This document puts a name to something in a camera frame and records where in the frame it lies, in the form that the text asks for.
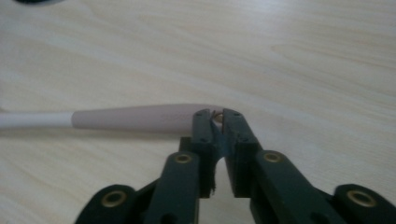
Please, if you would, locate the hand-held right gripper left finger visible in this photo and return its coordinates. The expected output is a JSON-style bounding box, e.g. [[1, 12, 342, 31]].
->
[[178, 108, 220, 199]]

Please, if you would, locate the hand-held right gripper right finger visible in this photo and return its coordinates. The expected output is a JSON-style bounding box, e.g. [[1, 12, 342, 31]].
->
[[221, 107, 263, 199]]

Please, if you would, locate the dark round object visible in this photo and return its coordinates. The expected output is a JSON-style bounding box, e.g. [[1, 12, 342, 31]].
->
[[13, 0, 64, 6]]

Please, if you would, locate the white utensil with pink handle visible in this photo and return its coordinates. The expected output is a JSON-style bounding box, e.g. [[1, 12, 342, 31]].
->
[[0, 103, 225, 135]]

